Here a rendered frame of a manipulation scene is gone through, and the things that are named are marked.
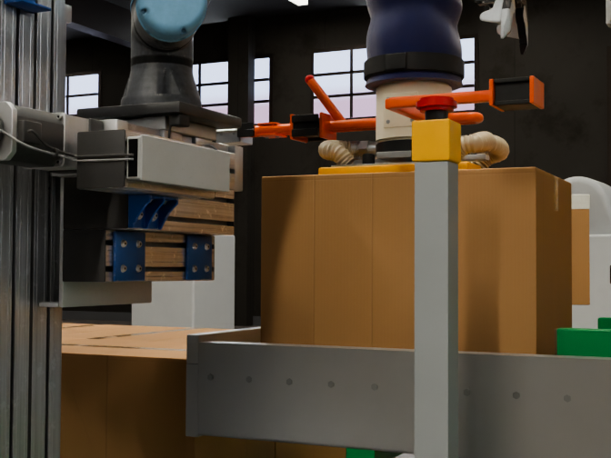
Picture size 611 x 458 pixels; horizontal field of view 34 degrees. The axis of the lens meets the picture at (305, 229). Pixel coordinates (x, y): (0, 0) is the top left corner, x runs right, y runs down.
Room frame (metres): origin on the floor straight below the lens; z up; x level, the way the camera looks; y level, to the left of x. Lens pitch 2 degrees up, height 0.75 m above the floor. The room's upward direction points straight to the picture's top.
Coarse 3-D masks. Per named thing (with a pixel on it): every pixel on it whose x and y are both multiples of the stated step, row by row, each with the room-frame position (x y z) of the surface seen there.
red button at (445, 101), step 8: (432, 96) 1.69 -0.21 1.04; (440, 96) 1.68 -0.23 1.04; (448, 96) 1.69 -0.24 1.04; (416, 104) 1.71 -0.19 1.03; (424, 104) 1.69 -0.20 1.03; (432, 104) 1.68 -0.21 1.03; (440, 104) 1.68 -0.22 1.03; (448, 104) 1.68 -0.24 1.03; (456, 104) 1.70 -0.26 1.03; (424, 112) 1.72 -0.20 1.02; (432, 112) 1.70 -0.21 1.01; (440, 112) 1.69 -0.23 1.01; (448, 112) 1.72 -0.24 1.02
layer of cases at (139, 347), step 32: (64, 352) 2.43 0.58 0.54; (96, 352) 2.44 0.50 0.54; (128, 352) 2.44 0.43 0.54; (160, 352) 2.45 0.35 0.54; (64, 384) 2.42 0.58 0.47; (96, 384) 2.38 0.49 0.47; (128, 384) 2.34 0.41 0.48; (160, 384) 2.31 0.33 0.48; (64, 416) 2.42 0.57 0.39; (96, 416) 2.38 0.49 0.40; (128, 416) 2.34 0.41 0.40; (160, 416) 2.31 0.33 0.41; (64, 448) 2.42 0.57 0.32; (96, 448) 2.38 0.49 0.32; (128, 448) 2.34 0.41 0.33; (160, 448) 2.31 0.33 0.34; (192, 448) 2.27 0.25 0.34; (224, 448) 2.39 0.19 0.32; (256, 448) 2.53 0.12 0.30; (288, 448) 2.70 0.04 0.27; (320, 448) 2.88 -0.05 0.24
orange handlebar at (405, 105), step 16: (400, 96) 1.98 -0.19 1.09; (416, 96) 1.97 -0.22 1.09; (464, 96) 1.93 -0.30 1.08; (480, 96) 1.91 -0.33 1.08; (400, 112) 2.05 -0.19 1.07; (416, 112) 2.12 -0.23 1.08; (464, 112) 2.18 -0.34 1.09; (256, 128) 2.40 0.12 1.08; (272, 128) 2.38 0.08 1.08; (288, 128) 2.36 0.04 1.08; (336, 128) 2.31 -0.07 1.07; (352, 128) 2.30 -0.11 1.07; (368, 128) 2.32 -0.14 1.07
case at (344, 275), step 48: (288, 192) 2.17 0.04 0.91; (336, 192) 2.13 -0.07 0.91; (384, 192) 2.08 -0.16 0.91; (480, 192) 2.00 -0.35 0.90; (528, 192) 1.96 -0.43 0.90; (288, 240) 2.17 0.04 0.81; (336, 240) 2.13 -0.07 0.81; (384, 240) 2.08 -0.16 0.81; (480, 240) 2.00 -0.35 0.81; (528, 240) 1.96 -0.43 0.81; (288, 288) 2.17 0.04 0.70; (336, 288) 2.13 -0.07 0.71; (384, 288) 2.08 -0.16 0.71; (480, 288) 2.00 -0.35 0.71; (528, 288) 1.96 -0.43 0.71; (288, 336) 2.17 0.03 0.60; (336, 336) 2.13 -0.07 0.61; (384, 336) 2.08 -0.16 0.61; (480, 336) 2.00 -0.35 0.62; (528, 336) 1.96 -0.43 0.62
